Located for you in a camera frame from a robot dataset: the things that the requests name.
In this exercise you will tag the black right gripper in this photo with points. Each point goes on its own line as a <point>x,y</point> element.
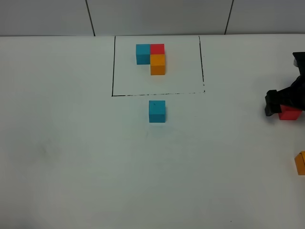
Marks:
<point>293,96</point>

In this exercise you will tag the template orange block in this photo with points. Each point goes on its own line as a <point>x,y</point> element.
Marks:
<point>157,64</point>

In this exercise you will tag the template red block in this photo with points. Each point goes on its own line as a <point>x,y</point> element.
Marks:
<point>157,49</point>

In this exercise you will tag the template blue block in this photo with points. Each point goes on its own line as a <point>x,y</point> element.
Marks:
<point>143,53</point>

